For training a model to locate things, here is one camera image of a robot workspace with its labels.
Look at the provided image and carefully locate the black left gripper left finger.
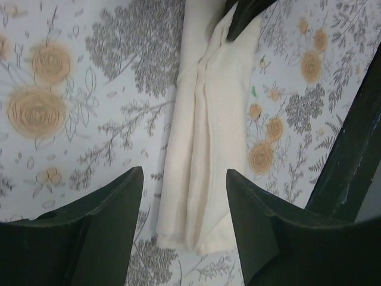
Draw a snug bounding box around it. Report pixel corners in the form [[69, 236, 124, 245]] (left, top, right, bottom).
[[1, 167, 144, 285]]

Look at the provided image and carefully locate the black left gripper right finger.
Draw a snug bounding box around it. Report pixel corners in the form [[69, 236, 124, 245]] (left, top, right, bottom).
[[226, 169, 380, 285]]

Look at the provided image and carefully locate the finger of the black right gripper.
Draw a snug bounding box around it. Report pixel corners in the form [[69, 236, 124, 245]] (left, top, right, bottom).
[[223, 0, 276, 42]]

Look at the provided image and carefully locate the white cloth napkin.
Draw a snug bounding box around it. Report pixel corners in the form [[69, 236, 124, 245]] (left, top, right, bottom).
[[156, 1, 261, 256]]

